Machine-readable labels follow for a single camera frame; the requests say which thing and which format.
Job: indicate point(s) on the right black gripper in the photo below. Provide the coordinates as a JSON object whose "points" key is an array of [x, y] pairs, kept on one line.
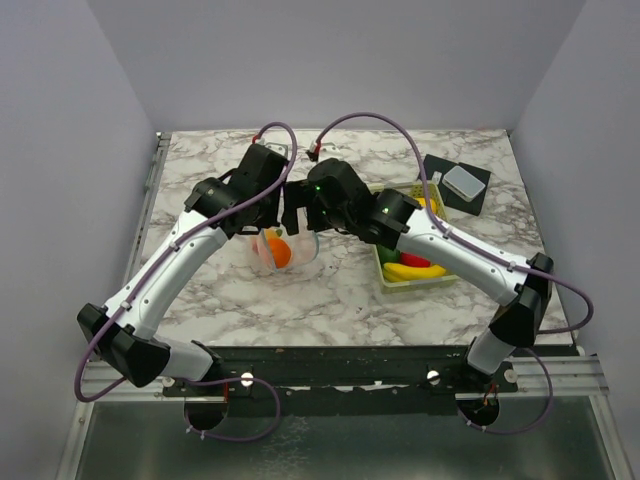
{"points": [[299, 194]]}

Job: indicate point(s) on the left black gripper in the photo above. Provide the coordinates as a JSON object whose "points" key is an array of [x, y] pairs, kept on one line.
{"points": [[272, 219]]}

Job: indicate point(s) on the orange toy orange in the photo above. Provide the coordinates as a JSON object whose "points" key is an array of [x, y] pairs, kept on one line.
{"points": [[281, 252]]}

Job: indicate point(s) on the clear zip top bag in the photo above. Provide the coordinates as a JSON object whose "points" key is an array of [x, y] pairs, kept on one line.
{"points": [[304, 247]]}

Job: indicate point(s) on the green perforated plastic basket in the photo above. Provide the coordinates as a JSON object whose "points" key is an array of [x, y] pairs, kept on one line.
{"points": [[415, 190]]}

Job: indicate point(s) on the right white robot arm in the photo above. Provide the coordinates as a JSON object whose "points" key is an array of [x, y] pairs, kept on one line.
{"points": [[520, 285]]}

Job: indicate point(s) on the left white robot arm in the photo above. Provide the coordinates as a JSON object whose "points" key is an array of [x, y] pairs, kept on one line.
{"points": [[122, 331]]}

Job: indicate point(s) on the green toy avocado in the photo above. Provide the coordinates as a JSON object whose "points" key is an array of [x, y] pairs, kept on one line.
{"points": [[387, 255]]}

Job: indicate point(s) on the yellow toy banana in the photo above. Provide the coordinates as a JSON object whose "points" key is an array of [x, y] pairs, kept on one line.
{"points": [[397, 272]]}

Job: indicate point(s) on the yellow toy lemon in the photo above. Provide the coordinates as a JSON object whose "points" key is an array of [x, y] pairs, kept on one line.
{"points": [[430, 204]]}

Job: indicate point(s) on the red toy apple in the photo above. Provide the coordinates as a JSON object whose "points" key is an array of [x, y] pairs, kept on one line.
{"points": [[414, 261]]}

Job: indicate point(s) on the black square mat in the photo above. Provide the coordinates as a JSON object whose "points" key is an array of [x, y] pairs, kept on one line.
{"points": [[436, 167]]}

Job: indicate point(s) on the white grey small box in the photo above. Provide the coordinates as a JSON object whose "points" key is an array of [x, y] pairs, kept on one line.
{"points": [[463, 184]]}

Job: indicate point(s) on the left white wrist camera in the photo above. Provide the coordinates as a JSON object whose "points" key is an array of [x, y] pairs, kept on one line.
{"points": [[278, 148]]}

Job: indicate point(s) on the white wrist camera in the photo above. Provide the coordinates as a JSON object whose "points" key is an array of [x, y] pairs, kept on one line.
{"points": [[278, 148], [323, 149]]}

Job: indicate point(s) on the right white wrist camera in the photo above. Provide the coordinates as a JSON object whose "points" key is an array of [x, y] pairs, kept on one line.
{"points": [[323, 149]]}

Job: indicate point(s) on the black metal base rail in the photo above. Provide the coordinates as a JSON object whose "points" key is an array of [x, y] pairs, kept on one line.
{"points": [[350, 381]]}

